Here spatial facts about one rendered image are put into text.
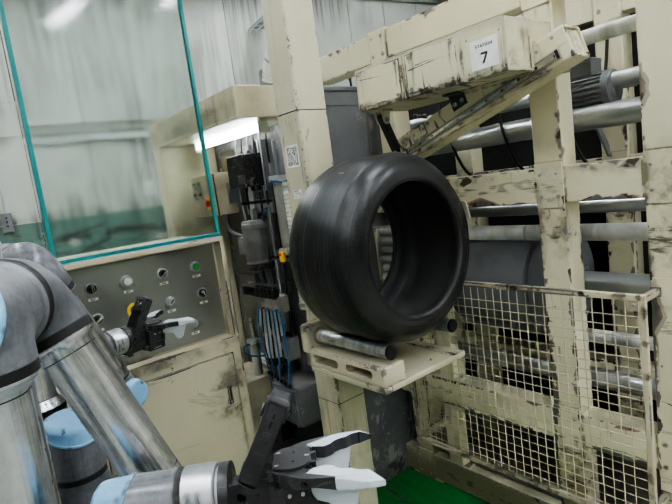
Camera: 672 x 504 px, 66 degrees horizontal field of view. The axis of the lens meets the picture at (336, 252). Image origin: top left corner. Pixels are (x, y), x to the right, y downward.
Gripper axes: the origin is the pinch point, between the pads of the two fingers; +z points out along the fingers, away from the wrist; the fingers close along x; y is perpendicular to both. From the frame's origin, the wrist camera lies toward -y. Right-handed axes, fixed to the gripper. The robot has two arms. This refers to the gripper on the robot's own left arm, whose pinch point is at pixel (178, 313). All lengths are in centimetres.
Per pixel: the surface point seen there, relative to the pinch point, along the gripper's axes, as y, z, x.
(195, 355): 20.2, 11.2, -7.6
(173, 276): -7.1, 11.6, -16.2
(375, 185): -40, 24, 58
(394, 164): -45, 33, 59
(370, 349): 8, 24, 56
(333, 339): 10.4, 28.5, 39.2
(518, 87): -66, 62, 84
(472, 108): -61, 66, 69
